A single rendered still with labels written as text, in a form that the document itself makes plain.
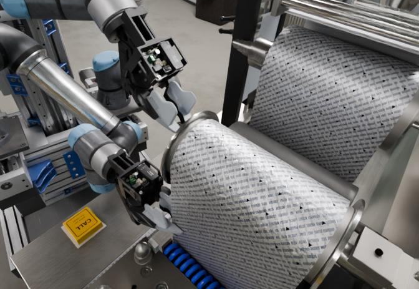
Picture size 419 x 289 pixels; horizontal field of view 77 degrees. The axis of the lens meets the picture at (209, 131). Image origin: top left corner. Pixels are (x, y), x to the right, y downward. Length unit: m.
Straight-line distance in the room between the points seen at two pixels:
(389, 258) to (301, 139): 0.26
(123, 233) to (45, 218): 1.01
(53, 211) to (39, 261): 0.96
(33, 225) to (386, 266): 1.62
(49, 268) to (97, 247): 0.11
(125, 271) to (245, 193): 0.33
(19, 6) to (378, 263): 0.69
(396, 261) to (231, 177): 0.21
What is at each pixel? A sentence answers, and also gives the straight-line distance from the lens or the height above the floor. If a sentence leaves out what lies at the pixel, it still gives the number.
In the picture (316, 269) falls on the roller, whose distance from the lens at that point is 0.37.
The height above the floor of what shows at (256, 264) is 1.19.
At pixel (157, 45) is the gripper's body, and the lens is 0.46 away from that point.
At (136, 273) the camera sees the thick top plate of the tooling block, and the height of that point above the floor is 1.03.
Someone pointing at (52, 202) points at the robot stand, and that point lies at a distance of 1.79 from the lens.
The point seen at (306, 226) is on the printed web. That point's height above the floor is 1.30.
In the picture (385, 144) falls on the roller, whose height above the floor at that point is 1.31.
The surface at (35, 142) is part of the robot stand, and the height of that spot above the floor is 0.73.
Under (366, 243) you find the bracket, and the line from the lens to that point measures 0.39.
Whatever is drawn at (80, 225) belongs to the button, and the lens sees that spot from 0.80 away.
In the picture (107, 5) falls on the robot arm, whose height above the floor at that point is 1.45.
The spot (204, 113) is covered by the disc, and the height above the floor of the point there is 1.32.
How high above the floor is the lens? 1.59
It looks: 42 degrees down
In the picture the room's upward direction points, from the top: 6 degrees clockwise
